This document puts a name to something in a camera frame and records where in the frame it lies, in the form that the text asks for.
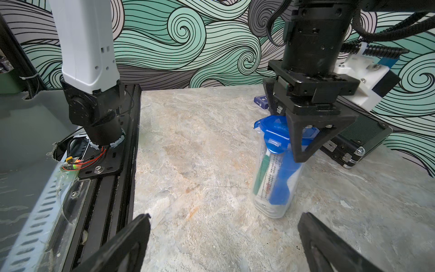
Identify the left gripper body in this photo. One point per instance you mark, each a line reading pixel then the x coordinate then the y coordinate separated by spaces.
pixel 313 36

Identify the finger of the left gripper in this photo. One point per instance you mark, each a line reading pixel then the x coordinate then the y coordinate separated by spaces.
pixel 274 107
pixel 309 133

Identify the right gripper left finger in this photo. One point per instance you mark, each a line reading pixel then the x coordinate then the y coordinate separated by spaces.
pixel 123 253

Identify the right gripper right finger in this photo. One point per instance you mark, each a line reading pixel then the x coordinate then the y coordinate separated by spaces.
pixel 325 251

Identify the toiletry jar blue lid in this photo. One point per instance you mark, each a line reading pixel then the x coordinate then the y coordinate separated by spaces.
pixel 277 173

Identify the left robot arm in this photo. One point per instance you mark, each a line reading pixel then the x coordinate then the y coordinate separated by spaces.
pixel 91 80

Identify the blue playing card box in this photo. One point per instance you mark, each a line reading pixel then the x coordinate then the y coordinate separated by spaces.
pixel 261 101

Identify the black ribbed case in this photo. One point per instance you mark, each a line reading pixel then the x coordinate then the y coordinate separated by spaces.
pixel 358 140

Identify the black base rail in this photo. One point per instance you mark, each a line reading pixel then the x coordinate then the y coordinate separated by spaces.
pixel 108 205

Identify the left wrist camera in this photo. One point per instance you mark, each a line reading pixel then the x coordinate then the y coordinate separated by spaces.
pixel 375 80

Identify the white perforated cable duct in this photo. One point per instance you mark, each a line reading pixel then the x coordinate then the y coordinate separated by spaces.
pixel 28 251

